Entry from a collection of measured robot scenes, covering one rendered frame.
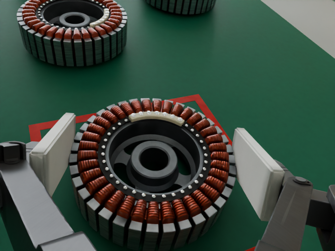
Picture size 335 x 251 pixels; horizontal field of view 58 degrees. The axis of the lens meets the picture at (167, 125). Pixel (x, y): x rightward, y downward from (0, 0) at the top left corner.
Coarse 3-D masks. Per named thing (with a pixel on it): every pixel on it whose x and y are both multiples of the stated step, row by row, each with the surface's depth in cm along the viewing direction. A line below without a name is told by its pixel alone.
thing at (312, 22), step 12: (264, 0) 50; (276, 0) 50; (288, 0) 51; (300, 0) 52; (312, 0) 52; (324, 0) 53; (288, 12) 48; (300, 12) 48; (312, 12) 49; (324, 12) 49; (300, 24) 45; (312, 24) 46; (324, 24) 46; (312, 36) 43; (324, 36) 43; (324, 48) 41
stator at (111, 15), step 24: (48, 0) 33; (72, 0) 34; (96, 0) 35; (24, 24) 30; (48, 24) 30; (72, 24) 32; (96, 24) 30; (120, 24) 32; (48, 48) 29; (72, 48) 29; (96, 48) 30; (120, 48) 33
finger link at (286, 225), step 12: (288, 180) 15; (300, 180) 15; (288, 192) 14; (300, 192) 14; (276, 204) 12; (288, 204) 13; (300, 204) 13; (276, 216) 12; (288, 216) 12; (300, 216) 12; (276, 228) 11; (288, 228) 11; (300, 228) 11; (264, 240) 10; (276, 240) 10; (288, 240) 10; (300, 240) 10
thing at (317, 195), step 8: (288, 176) 16; (280, 192) 15; (312, 192) 15; (320, 192) 15; (312, 200) 14; (320, 200) 14; (328, 200) 14; (312, 208) 14; (320, 208) 14; (328, 208) 14; (312, 216) 14; (320, 216) 14; (328, 216) 14; (312, 224) 14; (320, 224) 14; (328, 224) 14
